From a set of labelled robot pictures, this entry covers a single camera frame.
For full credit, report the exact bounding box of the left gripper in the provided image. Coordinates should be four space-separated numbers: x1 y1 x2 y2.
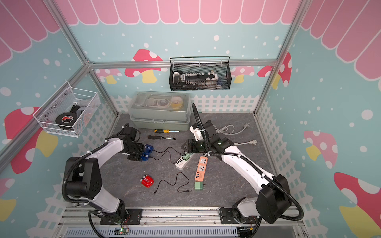
123 142 145 161

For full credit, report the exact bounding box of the green adapter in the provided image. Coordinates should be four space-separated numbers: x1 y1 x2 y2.
182 152 192 161
194 181 204 190

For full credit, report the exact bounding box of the black usb cable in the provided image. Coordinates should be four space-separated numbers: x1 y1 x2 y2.
148 150 179 165
152 146 184 156
153 171 192 194

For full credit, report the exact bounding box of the green adapter front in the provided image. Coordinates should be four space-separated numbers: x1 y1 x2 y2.
194 181 204 190

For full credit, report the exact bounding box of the black USB cable front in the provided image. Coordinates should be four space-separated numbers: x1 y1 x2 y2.
153 171 192 194

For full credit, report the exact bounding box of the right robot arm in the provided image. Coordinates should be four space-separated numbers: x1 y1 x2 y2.
183 104 304 224

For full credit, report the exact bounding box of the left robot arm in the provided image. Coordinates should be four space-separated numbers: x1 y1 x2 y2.
62 124 153 224

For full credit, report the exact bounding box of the white power strip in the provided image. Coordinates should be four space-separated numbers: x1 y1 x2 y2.
175 154 193 171

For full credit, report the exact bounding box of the yellow black screwdriver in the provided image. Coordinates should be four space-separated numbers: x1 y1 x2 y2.
154 129 179 134

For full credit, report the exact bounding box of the orange power strip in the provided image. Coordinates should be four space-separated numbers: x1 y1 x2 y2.
195 156 208 182

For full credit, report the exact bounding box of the green translucent storage box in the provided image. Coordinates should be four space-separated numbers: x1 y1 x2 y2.
128 91 191 131

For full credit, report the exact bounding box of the black tape roll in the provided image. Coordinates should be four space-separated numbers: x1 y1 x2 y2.
55 113 77 131

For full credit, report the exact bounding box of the white power cord rear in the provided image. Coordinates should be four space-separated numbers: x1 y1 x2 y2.
215 121 250 136

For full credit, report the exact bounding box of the white power cord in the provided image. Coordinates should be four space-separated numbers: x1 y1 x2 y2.
215 121 250 136
234 139 259 147

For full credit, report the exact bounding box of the white power cord front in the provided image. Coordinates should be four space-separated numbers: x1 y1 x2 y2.
234 139 259 147

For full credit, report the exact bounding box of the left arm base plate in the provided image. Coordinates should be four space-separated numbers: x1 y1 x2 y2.
100 209 143 225

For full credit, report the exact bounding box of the black wire mesh basket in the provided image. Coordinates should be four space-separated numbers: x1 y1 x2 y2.
169 56 232 91

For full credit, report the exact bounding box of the white wire basket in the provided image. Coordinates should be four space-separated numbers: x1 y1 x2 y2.
33 82 101 138

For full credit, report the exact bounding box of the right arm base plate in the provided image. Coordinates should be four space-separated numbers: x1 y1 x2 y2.
218 207 258 225

